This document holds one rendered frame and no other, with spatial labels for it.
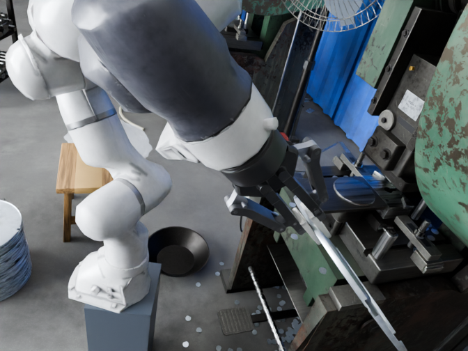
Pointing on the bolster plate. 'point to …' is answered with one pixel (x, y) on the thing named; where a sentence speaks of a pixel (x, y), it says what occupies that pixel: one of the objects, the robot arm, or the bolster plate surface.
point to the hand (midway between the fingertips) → (311, 223)
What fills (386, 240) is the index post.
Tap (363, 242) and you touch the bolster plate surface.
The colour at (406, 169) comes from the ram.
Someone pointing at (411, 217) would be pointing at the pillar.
